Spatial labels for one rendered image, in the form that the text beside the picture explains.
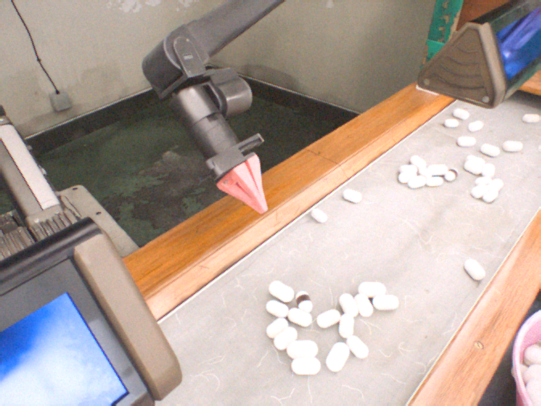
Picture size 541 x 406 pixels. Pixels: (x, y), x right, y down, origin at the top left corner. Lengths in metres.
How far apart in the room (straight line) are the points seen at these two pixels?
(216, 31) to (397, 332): 0.50
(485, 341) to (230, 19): 0.58
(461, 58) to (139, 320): 0.36
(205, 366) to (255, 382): 0.06
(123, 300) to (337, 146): 0.75
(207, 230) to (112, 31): 2.09
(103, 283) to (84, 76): 2.46
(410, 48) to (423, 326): 1.81
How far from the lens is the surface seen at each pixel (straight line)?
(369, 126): 0.97
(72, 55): 2.55
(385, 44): 2.32
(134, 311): 0.17
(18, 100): 2.47
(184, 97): 0.61
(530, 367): 0.63
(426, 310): 0.63
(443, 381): 0.54
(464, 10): 1.29
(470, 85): 0.44
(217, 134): 0.59
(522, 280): 0.69
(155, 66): 0.63
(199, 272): 0.62
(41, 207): 0.74
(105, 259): 0.16
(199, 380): 0.54
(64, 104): 2.53
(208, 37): 0.66
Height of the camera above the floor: 1.21
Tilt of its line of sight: 39 degrees down
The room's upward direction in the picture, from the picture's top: straight up
